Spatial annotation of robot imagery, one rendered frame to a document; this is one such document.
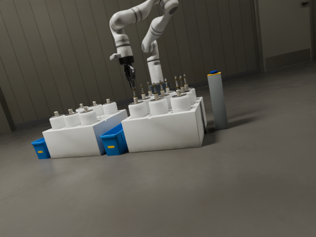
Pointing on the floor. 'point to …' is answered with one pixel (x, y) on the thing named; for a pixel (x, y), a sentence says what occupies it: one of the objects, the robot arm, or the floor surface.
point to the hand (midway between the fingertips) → (132, 84)
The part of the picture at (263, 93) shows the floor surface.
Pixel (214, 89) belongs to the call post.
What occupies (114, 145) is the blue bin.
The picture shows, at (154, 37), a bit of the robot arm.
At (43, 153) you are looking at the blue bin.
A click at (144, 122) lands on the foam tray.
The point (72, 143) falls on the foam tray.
